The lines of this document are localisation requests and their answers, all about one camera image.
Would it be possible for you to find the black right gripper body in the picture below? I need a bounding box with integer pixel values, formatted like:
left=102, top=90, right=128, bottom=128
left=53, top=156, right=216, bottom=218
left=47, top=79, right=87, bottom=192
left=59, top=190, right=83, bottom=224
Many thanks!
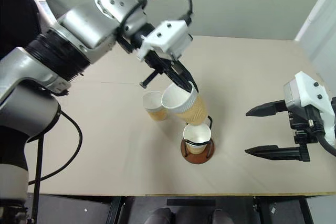
left=286, top=105, right=323, bottom=163

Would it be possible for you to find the brown ribbed paper cup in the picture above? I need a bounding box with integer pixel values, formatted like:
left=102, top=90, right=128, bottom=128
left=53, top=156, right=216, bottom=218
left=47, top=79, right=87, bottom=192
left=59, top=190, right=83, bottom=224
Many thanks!
left=182, top=123, right=212, bottom=155
left=161, top=82, right=208, bottom=126
left=142, top=90, right=169, bottom=122

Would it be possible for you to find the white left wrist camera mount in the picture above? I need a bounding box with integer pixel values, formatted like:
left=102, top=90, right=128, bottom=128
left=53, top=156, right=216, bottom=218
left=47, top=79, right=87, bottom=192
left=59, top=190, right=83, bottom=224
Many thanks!
left=136, top=20, right=194, bottom=62

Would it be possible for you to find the thin black upright pole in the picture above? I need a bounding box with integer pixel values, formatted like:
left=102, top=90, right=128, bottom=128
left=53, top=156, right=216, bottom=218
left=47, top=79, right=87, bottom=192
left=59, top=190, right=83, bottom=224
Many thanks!
left=31, top=129, right=45, bottom=224

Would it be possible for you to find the wire cup holder wooden base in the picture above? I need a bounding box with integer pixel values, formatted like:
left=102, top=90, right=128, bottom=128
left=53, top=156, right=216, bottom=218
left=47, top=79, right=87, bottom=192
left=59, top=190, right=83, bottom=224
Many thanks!
left=180, top=115, right=216, bottom=165

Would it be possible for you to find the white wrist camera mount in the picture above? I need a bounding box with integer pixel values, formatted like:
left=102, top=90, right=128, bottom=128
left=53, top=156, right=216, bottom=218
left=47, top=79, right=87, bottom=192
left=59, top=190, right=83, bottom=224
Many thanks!
left=282, top=71, right=336, bottom=145
left=136, top=20, right=194, bottom=62

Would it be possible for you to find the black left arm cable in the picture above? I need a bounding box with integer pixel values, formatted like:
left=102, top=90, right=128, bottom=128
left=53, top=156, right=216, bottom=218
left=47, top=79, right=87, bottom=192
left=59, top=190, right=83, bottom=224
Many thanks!
left=27, top=108, right=84, bottom=186

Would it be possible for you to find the black metal table frame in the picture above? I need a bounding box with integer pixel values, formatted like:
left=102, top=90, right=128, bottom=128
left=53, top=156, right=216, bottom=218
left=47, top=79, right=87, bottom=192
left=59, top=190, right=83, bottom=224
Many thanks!
left=31, top=194, right=316, bottom=224

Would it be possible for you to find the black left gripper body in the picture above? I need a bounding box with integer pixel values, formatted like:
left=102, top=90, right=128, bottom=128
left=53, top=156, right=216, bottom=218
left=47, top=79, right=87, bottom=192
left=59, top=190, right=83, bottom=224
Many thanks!
left=143, top=50, right=185, bottom=77

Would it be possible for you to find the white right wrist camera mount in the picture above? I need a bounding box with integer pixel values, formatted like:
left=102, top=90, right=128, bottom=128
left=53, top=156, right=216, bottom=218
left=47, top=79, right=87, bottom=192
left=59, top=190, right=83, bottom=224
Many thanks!
left=282, top=71, right=336, bottom=145

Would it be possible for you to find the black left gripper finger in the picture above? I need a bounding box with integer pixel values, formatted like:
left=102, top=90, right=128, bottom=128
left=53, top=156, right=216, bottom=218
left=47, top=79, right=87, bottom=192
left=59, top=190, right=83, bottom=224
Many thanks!
left=139, top=69, right=162, bottom=88
left=167, top=62, right=198, bottom=93

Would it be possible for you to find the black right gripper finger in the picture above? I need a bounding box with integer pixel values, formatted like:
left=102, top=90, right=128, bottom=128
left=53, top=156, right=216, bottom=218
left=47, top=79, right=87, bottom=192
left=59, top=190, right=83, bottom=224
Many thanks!
left=244, top=144, right=300, bottom=161
left=245, top=99, right=289, bottom=118

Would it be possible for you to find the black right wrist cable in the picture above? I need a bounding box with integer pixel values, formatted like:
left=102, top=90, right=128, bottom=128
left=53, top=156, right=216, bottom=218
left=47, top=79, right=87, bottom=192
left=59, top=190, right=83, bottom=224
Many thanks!
left=313, top=126, right=336, bottom=157

